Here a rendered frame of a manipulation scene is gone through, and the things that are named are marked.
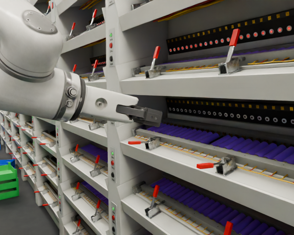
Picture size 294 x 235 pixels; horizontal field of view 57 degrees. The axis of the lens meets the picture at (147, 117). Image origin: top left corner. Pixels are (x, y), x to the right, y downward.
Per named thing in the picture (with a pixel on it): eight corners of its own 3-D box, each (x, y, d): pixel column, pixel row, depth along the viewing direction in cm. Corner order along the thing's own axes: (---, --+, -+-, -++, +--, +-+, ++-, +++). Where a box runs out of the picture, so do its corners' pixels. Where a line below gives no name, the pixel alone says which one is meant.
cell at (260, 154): (278, 151, 59) (260, 163, 55) (270, 149, 60) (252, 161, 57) (277, 143, 58) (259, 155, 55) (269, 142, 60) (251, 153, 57)
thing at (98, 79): (109, 93, 97) (99, 55, 93) (61, 92, 147) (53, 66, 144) (154, 79, 107) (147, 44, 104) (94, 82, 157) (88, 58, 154)
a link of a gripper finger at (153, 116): (142, 105, 49) (170, 113, 52) (133, 104, 51) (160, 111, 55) (138, 122, 48) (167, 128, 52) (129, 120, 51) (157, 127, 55)
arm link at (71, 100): (71, 68, 41) (89, 73, 43) (55, 71, 48) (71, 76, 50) (58, 122, 41) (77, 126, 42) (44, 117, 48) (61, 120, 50)
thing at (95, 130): (110, 148, 99) (100, 113, 96) (62, 128, 149) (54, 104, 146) (154, 129, 109) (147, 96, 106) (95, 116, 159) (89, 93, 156)
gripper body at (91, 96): (84, 74, 42) (143, 93, 48) (64, 77, 50) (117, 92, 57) (73, 122, 42) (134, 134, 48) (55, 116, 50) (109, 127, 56)
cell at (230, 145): (245, 137, 65) (227, 148, 62) (246, 144, 66) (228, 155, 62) (238, 136, 67) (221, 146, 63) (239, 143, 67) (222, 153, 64)
